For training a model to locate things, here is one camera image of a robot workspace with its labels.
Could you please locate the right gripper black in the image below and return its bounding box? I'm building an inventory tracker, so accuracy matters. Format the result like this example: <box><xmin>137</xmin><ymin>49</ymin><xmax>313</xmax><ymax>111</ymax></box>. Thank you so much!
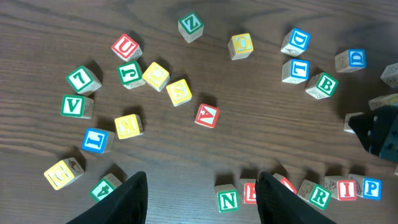
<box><xmin>348</xmin><ymin>107</ymin><xmax>397</xmax><ymax>162</ymax></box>

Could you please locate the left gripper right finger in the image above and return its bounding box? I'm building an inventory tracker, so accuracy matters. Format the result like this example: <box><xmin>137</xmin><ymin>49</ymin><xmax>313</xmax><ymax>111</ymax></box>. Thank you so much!
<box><xmin>255</xmin><ymin>172</ymin><xmax>335</xmax><ymax>224</ymax></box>

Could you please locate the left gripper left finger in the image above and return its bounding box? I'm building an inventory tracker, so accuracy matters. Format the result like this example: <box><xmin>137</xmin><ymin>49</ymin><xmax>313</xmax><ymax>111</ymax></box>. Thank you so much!
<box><xmin>68</xmin><ymin>171</ymin><xmax>148</xmax><ymax>224</ymax></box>

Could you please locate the red u block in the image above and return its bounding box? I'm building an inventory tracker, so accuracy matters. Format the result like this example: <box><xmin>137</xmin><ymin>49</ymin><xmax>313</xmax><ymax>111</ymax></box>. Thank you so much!
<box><xmin>272</xmin><ymin>173</ymin><xmax>297</xmax><ymax>194</ymax></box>
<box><xmin>111</xmin><ymin>34</ymin><xmax>143</xmax><ymax>62</ymax></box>

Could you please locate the red E block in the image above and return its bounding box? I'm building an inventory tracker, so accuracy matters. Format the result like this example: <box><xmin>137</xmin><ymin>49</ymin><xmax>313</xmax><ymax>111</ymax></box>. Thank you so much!
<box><xmin>239</xmin><ymin>179</ymin><xmax>257</xmax><ymax>205</ymax></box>

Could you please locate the green R block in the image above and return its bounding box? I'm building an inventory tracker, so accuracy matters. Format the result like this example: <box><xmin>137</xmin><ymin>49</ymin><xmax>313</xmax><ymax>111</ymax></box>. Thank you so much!
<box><xmin>297</xmin><ymin>179</ymin><xmax>332</xmax><ymax>210</ymax></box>

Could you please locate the green N block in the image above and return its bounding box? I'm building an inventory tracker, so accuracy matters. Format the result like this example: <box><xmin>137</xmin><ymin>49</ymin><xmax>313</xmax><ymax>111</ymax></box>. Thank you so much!
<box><xmin>214</xmin><ymin>184</ymin><xmax>239</xmax><ymax>213</ymax></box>

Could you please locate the blue P block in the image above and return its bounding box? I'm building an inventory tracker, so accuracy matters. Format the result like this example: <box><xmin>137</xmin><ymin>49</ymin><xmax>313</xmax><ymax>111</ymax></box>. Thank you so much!
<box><xmin>348</xmin><ymin>174</ymin><xmax>382</xmax><ymax>200</ymax></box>

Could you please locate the red I block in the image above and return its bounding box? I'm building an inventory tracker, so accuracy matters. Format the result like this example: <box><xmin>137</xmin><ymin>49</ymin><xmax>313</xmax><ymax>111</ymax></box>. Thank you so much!
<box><xmin>324</xmin><ymin>175</ymin><xmax>357</xmax><ymax>201</ymax></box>

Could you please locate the green 4 block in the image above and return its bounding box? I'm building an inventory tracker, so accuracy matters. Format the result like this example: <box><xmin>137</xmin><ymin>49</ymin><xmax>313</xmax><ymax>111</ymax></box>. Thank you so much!
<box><xmin>90</xmin><ymin>173</ymin><xmax>122</xmax><ymax>202</ymax></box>

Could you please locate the blue X block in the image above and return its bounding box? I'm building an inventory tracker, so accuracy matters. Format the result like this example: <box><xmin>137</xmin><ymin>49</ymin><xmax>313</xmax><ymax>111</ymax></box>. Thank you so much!
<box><xmin>380</xmin><ymin>63</ymin><xmax>398</xmax><ymax>88</ymax></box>

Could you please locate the green B block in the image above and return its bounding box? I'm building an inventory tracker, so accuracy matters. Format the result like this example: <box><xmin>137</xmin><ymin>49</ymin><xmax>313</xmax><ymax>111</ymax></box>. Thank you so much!
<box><xmin>305</xmin><ymin>72</ymin><xmax>338</xmax><ymax>100</ymax></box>

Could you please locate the blue L block left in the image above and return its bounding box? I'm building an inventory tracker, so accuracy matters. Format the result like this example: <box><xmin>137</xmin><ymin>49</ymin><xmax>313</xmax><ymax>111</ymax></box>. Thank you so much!
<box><xmin>81</xmin><ymin>128</ymin><xmax>114</xmax><ymax>154</ymax></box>

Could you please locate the blue l block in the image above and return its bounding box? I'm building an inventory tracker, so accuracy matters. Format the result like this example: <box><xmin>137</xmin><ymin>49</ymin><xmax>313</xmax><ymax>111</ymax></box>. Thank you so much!
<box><xmin>281</xmin><ymin>59</ymin><xmax>310</xmax><ymax>84</ymax></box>
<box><xmin>81</xmin><ymin>128</ymin><xmax>114</xmax><ymax>154</ymax></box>

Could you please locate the blue D block right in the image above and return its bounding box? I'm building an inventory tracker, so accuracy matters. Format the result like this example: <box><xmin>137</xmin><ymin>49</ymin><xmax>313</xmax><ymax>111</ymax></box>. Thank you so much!
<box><xmin>335</xmin><ymin>49</ymin><xmax>366</xmax><ymax>73</ymax></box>

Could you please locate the blue d block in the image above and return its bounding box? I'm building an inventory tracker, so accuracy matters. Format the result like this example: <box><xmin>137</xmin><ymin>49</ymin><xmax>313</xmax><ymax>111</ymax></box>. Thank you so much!
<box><xmin>280</xmin><ymin>28</ymin><xmax>311</xmax><ymax>57</ymax></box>
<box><xmin>335</xmin><ymin>49</ymin><xmax>366</xmax><ymax>73</ymax></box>

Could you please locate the blue L block centre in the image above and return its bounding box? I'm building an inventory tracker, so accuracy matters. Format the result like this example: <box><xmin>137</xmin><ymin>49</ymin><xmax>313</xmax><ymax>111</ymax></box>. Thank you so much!
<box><xmin>281</xmin><ymin>59</ymin><xmax>310</xmax><ymax>84</ymax></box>

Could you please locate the red A block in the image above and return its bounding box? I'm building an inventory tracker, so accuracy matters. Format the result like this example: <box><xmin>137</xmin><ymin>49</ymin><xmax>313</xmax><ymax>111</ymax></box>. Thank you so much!
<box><xmin>195</xmin><ymin>103</ymin><xmax>220</xmax><ymax>128</ymax></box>

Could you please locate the green V block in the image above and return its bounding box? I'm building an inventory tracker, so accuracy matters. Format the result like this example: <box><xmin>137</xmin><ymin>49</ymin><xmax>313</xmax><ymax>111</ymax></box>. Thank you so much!
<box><xmin>60</xmin><ymin>95</ymin><xmax>94</xmax><ymax>119</ymax></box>

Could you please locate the blue D block upper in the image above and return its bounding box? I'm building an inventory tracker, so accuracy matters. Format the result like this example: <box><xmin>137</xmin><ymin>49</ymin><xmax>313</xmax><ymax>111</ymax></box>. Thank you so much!
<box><xmin>280</xmin><ymin>28</ymin><xmax>311</xmax><ymax>57</ymax></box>

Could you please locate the yellow block beside R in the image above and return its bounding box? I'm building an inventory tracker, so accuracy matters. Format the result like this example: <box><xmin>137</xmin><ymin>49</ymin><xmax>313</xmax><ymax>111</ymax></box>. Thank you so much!
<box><xmin>166</xmin><ymin>79</ymin><xmax>192</xmax><ymax>107</ymax></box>

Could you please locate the green J block left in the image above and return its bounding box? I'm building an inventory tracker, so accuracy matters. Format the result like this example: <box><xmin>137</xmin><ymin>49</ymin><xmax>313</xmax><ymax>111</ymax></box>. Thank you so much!
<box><xmin>117</xmin><ymin>61</ymin><xmax>146</xmax><ymax>90</ymax></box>

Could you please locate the green L block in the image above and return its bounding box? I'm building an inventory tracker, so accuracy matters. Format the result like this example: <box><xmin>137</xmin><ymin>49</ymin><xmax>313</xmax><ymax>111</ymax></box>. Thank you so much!
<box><xmin>66</xmin><ymin>65</ymin><xmax>102</xmax><ymax>96</ymax></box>

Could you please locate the yellow O block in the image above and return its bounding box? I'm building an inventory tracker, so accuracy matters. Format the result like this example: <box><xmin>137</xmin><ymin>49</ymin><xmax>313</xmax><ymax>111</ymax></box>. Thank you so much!
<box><xmin>228</xmin><ymin>33</ymin><xmax>254</xmax><ymax>60</ymax></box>

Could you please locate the green Z block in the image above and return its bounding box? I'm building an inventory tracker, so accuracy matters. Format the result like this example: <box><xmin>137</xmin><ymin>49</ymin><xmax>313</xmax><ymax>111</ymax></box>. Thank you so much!
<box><xmin>178</xmin><ymin>11</ymin><xmax>204</xmax><ymax>44</ymax></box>

